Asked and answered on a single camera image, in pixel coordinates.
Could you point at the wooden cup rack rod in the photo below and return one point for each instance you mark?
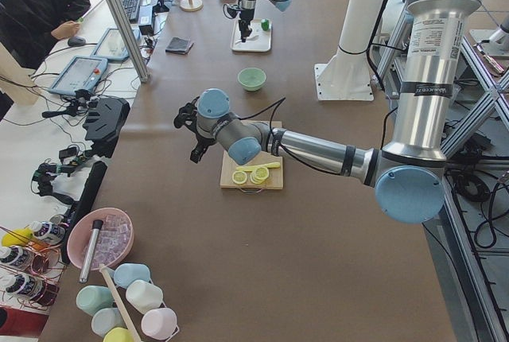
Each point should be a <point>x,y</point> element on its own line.
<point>118,301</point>

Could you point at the white cup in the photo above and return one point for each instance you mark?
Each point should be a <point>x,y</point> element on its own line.
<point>144,296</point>

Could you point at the dark grey folded cloth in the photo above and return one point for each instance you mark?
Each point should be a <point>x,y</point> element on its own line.
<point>179,45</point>

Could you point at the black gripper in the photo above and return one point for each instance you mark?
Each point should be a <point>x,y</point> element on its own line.
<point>244,16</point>
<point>203,142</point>

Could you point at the wooden cutting board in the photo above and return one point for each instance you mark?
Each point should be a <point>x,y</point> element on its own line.
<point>274,177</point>

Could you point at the blue teach pendant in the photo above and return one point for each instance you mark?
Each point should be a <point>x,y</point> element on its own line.
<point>81,73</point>
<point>111,47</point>

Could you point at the yellow lemon wedge strip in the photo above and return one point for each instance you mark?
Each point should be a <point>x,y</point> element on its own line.
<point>250,168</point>

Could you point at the lemon slice stack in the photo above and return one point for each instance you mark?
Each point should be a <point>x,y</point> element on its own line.
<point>259,176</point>

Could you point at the pink bowl with ice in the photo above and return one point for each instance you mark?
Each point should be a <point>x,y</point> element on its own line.
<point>114,243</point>

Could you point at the light blue cup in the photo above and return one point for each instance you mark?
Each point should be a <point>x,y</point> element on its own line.
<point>127,273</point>

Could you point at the light green bowl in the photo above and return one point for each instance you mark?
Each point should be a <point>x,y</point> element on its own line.
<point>251,79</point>

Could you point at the bottle with dark label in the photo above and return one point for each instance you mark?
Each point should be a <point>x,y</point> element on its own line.
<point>47,232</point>

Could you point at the aluminium frame post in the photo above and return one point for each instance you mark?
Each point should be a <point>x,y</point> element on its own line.
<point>124,27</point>

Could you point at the pink cup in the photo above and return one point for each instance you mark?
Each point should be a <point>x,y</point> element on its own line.
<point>160,324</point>

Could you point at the black keyboard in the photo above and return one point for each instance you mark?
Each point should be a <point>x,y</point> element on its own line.
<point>131,9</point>

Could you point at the white rectangular tray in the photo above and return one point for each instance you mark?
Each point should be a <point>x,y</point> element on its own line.
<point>258,41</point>

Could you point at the steel muddler tube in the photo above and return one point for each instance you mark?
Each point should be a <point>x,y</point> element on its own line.
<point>89,255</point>

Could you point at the yellow lemon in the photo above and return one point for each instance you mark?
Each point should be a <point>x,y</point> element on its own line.
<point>18,237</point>

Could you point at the yellow cup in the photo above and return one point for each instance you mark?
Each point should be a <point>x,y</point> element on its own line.
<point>118,334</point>

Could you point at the pale teal cup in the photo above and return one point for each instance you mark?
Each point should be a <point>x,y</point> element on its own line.
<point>105,320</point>

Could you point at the computer mouse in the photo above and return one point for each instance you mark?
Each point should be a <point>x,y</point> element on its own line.
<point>76,42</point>

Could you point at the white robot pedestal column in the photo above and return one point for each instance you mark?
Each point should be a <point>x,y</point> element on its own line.
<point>347,75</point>

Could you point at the mint green cup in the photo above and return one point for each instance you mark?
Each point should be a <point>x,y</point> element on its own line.
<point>92,299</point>

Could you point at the person in black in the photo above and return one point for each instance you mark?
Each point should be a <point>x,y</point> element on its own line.
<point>31,28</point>

